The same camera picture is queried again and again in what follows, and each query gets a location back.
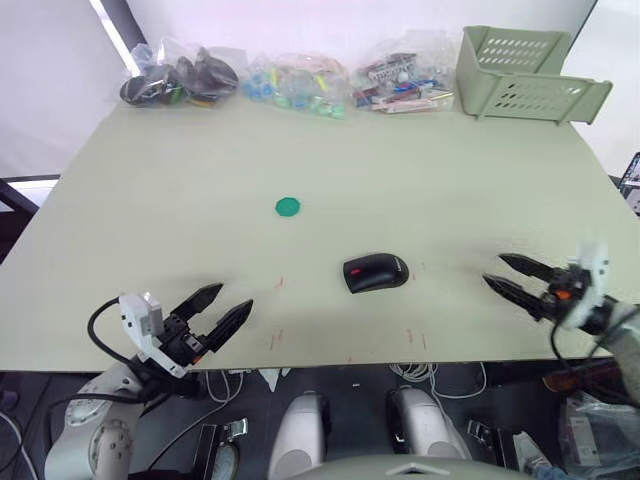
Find pale green plastic basket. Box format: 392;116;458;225
453;25;614;126

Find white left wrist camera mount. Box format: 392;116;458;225
117;291;189;378

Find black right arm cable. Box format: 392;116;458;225
549;319;617;382

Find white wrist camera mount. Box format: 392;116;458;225
117;291;189;378
563;238;612;330

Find clear plastic bag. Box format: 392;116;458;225
558;390;640;475

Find grey robot torso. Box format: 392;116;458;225
298;452;522;480

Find black computer mouse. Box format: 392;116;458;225
342;253;410;295

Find thin white cable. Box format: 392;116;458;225
205;368;247;403

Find white right robot leg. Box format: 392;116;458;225
386;387;472;462

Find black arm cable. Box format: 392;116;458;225
549;319;617;382
87;295;151;372

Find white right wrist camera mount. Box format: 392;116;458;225
563;238;612;330

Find white robot leg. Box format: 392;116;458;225
386;387;472;462
267;391;332;480

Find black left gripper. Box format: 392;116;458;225
160;282;255;370

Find plastic bag of dark parts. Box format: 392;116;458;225
119;36;247;109

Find green round disc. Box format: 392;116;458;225
275;196;303;218

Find white cable bundle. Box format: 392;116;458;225
388;361;489;401

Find white left robot leg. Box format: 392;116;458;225
267;391;332;480

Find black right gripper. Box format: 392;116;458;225
481;253;587;323

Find dark side furniture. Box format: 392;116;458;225
0;174;62;265

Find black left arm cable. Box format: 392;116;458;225
87;295;151;372

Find plastic bag of blue-green parts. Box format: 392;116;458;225
241;49;352;120

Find plastic bag of mixed items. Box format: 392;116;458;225
349;29;459;115

